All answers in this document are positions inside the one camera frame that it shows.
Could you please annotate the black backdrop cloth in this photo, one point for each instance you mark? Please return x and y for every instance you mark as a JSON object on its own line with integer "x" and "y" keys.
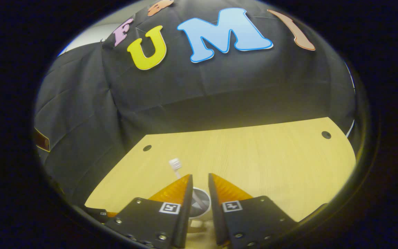
{"x": 219, "y": 90}

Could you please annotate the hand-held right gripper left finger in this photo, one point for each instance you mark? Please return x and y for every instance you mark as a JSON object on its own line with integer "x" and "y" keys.
{"x": 187, "y": 207}

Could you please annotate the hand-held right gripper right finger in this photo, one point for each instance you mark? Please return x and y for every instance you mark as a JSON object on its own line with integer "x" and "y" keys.
{"x": 213, "y": 207}

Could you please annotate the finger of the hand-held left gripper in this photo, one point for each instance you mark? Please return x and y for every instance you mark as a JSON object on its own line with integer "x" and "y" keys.
{"x": 97, "y": 212}

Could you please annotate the white toothbrush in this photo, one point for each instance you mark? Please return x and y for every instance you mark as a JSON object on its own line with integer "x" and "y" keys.
{"x": 175, "y": 164}

